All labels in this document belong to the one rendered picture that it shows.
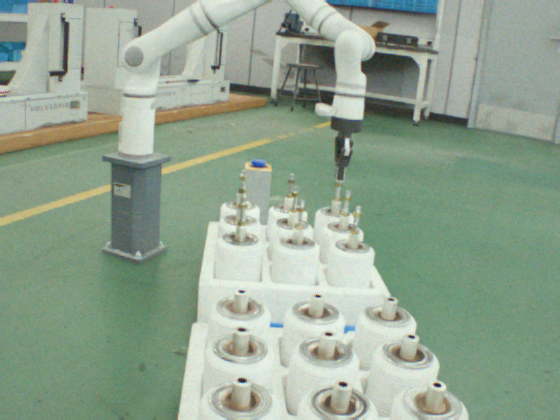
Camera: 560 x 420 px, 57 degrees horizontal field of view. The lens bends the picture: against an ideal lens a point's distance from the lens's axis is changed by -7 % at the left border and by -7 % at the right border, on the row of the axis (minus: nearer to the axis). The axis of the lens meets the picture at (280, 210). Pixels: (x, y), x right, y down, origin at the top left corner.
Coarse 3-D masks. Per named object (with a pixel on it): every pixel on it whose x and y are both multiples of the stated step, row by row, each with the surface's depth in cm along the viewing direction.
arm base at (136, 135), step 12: (132, 108) 150; (144, 108) 151; (132, 120) 151; (144, 120) 152; (120, 132) 155; (132, 132) 152; (144, 132) 153; (120, 144) 156; (132, 144) 153; (144, 144) 154; (132, 156) 154; (144, 156) 155
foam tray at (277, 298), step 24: (216, 240) 133; (264, 240) 136; (264, 264) 122; (216, 288) 110; (264, 288) 111; (288, 288) 111; (312, 288) 112; (336, 288) 113; (360, 288) 114; (384, 288) 116
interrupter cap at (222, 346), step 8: (224, 336) 77; (232, 336) 77; (216, 344) 74; (224, 344) 75; (232, 344) 75; (256, 344) 76; (264, 344) 76; (216, 352) 72; (224, 352) 73; (232, 352) 73; (248, 352) 74; (256, 352) 74; (264, 352) 74; (232, 360) 71; (240, 360) 71; (248, 360) 71; (256, 360) 72
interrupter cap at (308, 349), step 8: (304, 344) 77; (312, 344) 77; (336, 344) 77; (344, 344) 77; (304, 352) 75; (312, 352) 75; (336, 352) 76; (344, 352) 76; (352, 352) 76; (304, 360) 73; (312, 360) 73; (320, 360) 73; (328, 360) 73; (336, 360) 73; (344, 360) 74
